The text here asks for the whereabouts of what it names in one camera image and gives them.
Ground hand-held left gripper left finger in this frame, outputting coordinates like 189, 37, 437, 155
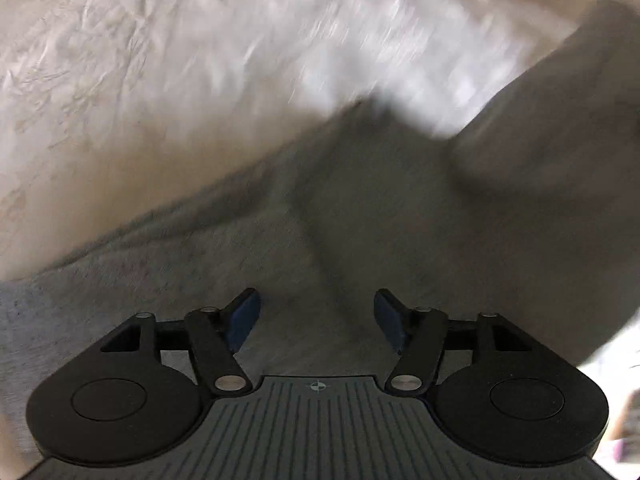
100, 287, 262, 397

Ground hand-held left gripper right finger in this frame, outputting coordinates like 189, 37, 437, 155
374, 287, 534, 397

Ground grey pants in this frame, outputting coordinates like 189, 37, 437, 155
0, 0, 640, 413

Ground white satin bedspread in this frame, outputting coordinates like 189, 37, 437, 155
0, 0, 581, 281

